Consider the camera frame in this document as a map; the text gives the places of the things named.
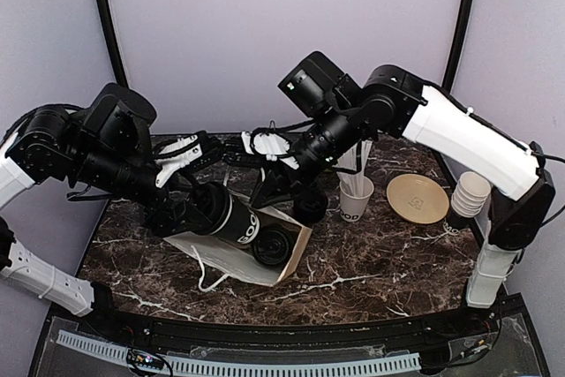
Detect stack of black lids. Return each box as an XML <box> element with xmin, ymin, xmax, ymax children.
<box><xmin>292</xmin><ymin>192</ymin><xmax>328</xmax><ymax>225</ymax></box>

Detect black paper coffee cup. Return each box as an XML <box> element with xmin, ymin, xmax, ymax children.
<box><xmin>209</xmin><ymin>195</ymin><xmax>260</xmax><ymax>245</ymax></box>

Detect single black lid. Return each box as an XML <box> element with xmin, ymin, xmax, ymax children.
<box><xmin>191</xmin><ymin>182</ymin><xmax>232</xmax><ymax>236</ymax></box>
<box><xmin>252</xmin><ymin>224</ymin><xmax>295</xmax><ymax>268</ymax></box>

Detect brown paper bag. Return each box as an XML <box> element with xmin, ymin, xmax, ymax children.
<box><xmin>165</xmin><ymin>192</ymin><xmax>312</xmax><ymax>288</ymax></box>

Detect stack of paper cups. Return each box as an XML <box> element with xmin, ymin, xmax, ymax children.
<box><xmin>443</xmin><ymin>171</ymin><xmax>491</xmax><ymax>234</ymax></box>

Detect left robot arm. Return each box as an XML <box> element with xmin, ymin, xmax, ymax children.
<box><xmin>1</xmin><ymin>83</ymin><xmax>234</xmax><ymax>238</ymax></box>

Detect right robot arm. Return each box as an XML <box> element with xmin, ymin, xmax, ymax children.
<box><xmin>242</xmin><ymin>51</ymin><xmax>555</xmax><ymax>336</ymax></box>

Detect bundle of white wrapped straws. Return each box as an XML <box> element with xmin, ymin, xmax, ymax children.
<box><xmin>337</xmin><ymin>140</ymin><xmax>373</xmax><ymax>197</ymax></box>

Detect white cup holding straws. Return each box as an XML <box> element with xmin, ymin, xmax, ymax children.
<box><xmin>339</xmin><ymin>177</ymin><xmax>374</xmax><ymax>222</ymax></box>

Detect beige plate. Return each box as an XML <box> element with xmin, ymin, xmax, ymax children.
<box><xmin>386</xmin><ymin>174</ymin><xmax>449</xmax><ymax>224</ymax></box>

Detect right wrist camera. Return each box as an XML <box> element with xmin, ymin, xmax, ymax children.
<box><xmin>223</xmin><ymin>129</ymin><xmax>299</xmax><ymax>170</ymax></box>

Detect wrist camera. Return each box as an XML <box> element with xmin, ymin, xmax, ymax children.
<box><xmin>153</xmin><ymin>131</ymin><xmax>223</xmax><ymax>188</ymax></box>
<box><xmin>223</xmin><ymin>129</ymin><xmax>299</xmax><ymax>170</ymax></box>

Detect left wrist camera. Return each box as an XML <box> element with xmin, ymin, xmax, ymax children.
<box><xmin>153</xmin><ymin>131</ymin><xmax>223</xmax><ymax>188</ymax></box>

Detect left black frame post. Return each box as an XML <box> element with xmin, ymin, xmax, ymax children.
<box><xmin>95</xmin><ymin>0</ymin><xmax>129</xmax><ymax>88</ymax></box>

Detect black frame post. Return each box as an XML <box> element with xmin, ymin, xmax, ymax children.
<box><xmin>95</xmin><ymin>0</ymin><xmax>129</xmax><ymax>88</ymax></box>
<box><xmin>441</xmin><ymin>0</ymin><xmax>473</xmax><ymax>92</ymax></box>

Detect right black frame post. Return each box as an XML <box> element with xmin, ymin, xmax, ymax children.
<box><xmin>441</xmin><ymin>0</ymin><xmax>473</xmax><ymax>92</ymax></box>

